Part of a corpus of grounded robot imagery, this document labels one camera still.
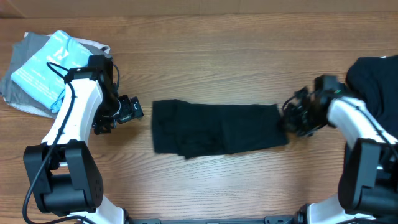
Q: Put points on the black polo shirt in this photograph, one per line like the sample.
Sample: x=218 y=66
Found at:
x=193 y=130

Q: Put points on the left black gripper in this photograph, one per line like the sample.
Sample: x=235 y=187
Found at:
x=130 y=111

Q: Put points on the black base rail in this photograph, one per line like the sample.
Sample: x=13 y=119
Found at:
x=266 y=220

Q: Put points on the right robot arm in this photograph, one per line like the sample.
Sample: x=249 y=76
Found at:
x=344 y=110

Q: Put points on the pile of black clothes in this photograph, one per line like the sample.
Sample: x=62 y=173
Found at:
x=379 y=87

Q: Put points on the folded dark grey shirt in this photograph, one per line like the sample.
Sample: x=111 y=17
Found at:
x=12 y=93

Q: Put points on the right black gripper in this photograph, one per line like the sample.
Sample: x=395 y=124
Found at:
x=290 y=119

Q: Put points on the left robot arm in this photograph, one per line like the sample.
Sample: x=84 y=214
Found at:
x=64 y=178

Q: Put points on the folded light blue shirt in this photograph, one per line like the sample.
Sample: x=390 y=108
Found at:
x=38 y=76

